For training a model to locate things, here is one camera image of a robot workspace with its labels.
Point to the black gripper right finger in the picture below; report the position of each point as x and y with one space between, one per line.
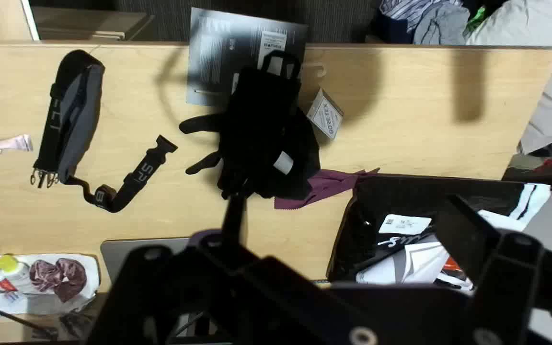
501 263

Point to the dark booklet card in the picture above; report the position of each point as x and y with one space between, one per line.
223 43

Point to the black grey running belt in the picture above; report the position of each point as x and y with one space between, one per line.
69 125

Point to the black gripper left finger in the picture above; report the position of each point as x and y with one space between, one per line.
221 267

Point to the black bin with papers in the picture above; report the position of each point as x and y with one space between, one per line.
393 211

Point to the plastic bag with dried fruit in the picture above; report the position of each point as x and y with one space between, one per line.
46 282

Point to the black gloves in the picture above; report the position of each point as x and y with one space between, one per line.
265 142

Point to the purple cloth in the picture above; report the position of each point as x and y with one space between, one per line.
324 184

